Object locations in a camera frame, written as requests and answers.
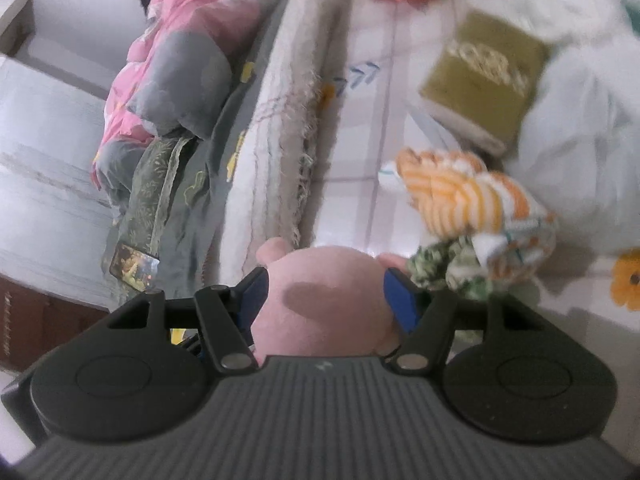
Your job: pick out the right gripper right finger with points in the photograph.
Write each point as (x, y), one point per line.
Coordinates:
(426, 321)

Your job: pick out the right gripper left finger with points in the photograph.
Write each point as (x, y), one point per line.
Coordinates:
(226, 315)

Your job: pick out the green floral scrunchie cloth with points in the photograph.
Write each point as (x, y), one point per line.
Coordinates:
(452, 265)

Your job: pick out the pink plush pig toy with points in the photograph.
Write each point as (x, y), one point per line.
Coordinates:
(324, 301)

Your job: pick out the orange striped socks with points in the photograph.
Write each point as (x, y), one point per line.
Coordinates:
(457, 196)

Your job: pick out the olive green packet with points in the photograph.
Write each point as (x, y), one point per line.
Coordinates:
(485, 81)

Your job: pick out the smartphone with lit screen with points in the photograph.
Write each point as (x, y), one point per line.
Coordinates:
(133, 267)

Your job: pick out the white rolled mattress pad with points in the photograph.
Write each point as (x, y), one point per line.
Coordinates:
(270, 178)

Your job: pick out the green patterned blanket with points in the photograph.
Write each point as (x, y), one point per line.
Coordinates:
(138, 180)

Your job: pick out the white plastic bag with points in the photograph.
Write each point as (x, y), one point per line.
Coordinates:
(578, 148)

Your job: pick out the grey cloud pillow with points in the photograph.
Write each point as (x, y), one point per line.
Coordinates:
(185, 86)

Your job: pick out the pink patterned quilt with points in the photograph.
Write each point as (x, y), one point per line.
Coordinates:
(232, 23)

